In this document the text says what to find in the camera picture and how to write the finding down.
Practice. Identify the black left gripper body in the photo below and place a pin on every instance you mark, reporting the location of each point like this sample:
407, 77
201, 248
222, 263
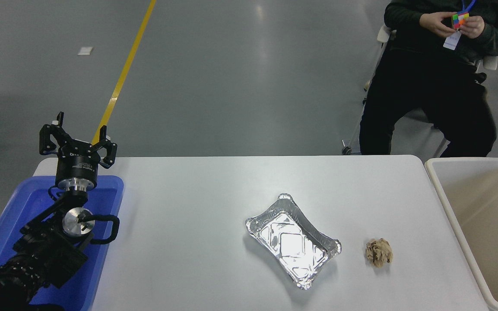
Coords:
77, 164

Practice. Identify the colourful puzzle cube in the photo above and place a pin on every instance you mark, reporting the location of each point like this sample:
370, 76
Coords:
460, 20

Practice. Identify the person's right hand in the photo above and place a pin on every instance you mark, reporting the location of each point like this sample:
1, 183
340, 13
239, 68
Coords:
436, 22

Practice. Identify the person's left hand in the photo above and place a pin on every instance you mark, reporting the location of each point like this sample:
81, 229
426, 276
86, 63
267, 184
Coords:
473, 26

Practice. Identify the blue plastic tray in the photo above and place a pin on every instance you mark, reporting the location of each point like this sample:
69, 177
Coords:
24, 203

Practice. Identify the white paper scrap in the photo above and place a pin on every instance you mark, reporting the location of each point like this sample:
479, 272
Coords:
85, 50

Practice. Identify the silver foil tray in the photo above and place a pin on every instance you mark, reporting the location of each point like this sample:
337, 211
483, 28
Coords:
292, 242

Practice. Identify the crumpled tan paper ball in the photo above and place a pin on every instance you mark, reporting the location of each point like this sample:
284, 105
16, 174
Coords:
379, 252

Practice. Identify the person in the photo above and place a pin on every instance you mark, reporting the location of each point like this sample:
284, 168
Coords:
408, 86

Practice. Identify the large pale bin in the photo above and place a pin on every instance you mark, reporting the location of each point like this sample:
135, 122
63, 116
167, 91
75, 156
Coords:
486, 224

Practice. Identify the white chair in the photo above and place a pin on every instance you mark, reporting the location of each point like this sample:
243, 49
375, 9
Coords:
490, 62

